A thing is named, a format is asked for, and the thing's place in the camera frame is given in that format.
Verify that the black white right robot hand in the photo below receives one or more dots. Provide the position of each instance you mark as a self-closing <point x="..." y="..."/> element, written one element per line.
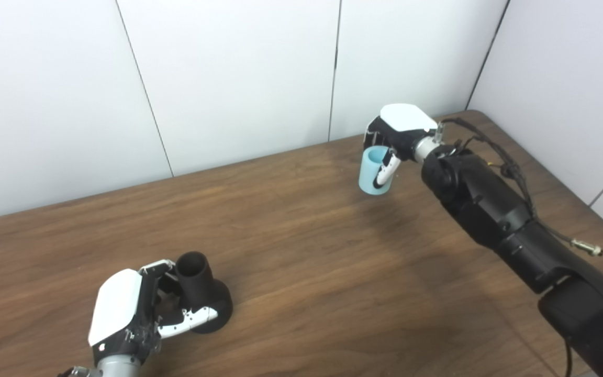
<point x="406" y="118"/>

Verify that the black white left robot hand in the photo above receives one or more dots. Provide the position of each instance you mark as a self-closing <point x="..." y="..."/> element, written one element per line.
<point x="115" y="309"/>

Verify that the light blue cylinder cup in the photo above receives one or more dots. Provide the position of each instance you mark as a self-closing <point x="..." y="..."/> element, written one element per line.
<point x="368" y="175"/>

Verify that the black funnel-shaped nozzle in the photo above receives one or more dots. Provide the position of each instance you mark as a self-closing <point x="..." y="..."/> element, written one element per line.
<point x="197" y="283"/>

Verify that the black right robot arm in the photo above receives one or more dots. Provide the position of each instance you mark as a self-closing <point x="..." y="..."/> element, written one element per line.
<point x="479" y="199"/>

